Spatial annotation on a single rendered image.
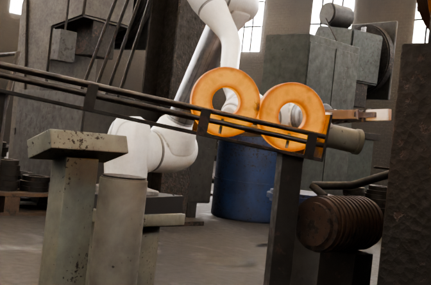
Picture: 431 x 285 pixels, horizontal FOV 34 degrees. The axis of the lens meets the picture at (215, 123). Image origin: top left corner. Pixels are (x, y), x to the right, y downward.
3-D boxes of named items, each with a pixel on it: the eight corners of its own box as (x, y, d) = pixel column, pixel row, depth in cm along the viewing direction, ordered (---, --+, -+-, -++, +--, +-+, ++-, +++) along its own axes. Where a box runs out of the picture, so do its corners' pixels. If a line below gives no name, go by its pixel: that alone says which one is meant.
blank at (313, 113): (332, 90, 158) (327, 91, 161) (267, 75, 155) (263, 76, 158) (318, 157, 157) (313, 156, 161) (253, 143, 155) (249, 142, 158)
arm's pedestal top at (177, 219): (58, 212, 246) (58, 201, 246) (124, 211, 271) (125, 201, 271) (118, 228, 226) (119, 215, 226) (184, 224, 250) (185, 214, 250)
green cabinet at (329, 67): (246, 216, 568) (266, 34, 570) (299, 215, 618) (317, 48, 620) (292, 226, 534) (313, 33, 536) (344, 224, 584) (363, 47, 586)
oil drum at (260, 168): (297, 223, 562) (309, 113, 563) (249, 224, 520) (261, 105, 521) (244, 211, 604) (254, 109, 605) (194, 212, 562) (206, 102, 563)
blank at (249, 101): (267, 75, 155) (263, 76, 158) (200, 59, 152) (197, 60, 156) (252, 143, 155) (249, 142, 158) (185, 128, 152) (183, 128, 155)
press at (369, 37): (272, 184, 1016) (292, 0, 1020) (329, 187, 1083) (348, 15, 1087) (340, 197, 904) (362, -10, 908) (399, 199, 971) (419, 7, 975)
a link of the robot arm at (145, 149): (93, 175, 248) (97, 113, 248) (131, 174, 261) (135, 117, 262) (123, 179, 237) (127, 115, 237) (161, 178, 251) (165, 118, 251)
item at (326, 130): (322, 162, 155) (332, 115, 156) (320, 161, 155) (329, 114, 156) (312, 160, 163) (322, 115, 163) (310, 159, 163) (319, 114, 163)
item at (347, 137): (362, 155, 158) (367, 129, 158) (324, 147, 156) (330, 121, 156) (352, 154, 164) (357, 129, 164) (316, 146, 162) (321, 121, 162)
